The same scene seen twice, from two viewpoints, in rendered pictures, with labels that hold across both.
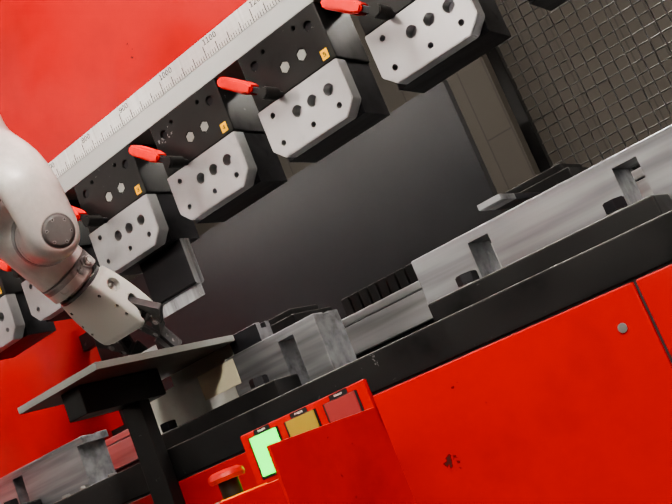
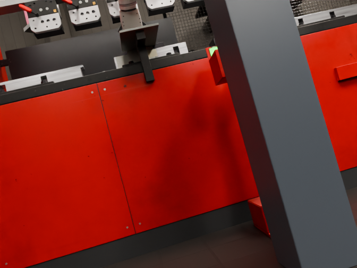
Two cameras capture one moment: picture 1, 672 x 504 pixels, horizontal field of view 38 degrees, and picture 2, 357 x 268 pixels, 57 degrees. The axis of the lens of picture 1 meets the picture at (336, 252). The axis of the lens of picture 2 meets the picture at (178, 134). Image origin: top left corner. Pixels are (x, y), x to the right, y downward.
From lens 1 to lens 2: 1.41 m
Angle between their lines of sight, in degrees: 43
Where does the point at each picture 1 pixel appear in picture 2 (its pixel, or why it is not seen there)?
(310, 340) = (183, 48)
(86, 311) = (129, 16)
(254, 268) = (94, 51)
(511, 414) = not seen: hidden behind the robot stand
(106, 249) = (114, 9)
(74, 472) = (76, 75)
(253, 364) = (162, 51)
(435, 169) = (164, 38)
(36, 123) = not seen: outside the picture
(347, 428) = not seen: hidden behind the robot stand
